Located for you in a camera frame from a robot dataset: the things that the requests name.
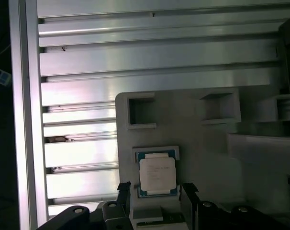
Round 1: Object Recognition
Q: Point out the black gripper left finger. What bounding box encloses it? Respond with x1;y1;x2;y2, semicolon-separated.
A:
35;180;133;230

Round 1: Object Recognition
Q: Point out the silver CPU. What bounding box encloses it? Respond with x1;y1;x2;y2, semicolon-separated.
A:
134;150;179;198

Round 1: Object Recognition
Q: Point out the grey plastic parts rack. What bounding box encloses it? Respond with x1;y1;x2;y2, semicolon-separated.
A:
115;86;290;230

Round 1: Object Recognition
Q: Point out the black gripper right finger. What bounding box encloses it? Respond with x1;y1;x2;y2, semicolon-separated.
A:
180;182;290;230

